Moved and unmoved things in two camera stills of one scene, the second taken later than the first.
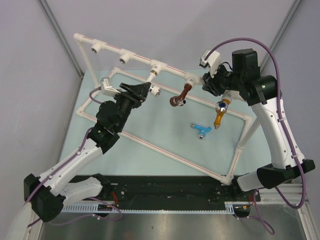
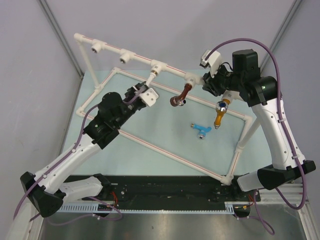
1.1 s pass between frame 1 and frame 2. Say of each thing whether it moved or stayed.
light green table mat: stayed
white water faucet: moved
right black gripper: stayed
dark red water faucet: stayed
